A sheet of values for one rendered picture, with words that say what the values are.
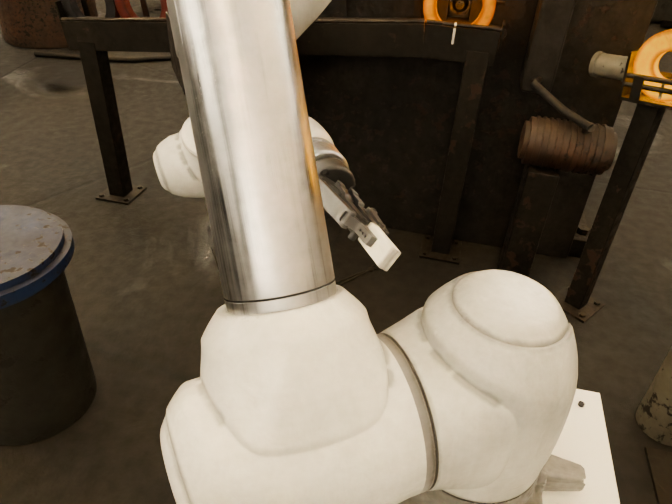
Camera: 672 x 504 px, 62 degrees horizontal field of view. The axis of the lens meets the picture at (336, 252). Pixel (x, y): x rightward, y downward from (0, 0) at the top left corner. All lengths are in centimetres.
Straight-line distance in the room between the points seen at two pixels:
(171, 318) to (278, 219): 117
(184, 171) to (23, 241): 42
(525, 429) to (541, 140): 106
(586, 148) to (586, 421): 86
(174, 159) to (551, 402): 63
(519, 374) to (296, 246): 21
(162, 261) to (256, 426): 139
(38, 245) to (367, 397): 84
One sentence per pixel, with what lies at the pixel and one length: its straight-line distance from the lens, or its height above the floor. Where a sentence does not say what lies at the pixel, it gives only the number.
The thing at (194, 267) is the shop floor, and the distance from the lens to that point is 177.
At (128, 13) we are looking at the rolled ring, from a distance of 191.
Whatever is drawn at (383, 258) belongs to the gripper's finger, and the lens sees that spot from 69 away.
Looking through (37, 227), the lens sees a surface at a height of 43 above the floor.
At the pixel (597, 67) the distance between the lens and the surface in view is 155.
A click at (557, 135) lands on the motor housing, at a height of 51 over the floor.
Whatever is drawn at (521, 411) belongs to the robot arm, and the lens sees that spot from 52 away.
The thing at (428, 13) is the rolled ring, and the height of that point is 73.
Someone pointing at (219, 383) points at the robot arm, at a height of 70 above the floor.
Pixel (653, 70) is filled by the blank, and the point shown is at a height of 69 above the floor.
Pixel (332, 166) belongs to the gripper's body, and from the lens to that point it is 83.
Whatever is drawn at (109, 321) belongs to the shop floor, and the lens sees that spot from 163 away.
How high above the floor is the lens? 105
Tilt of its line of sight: 35 degrees down
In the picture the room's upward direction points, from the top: 3 degrees clockwise
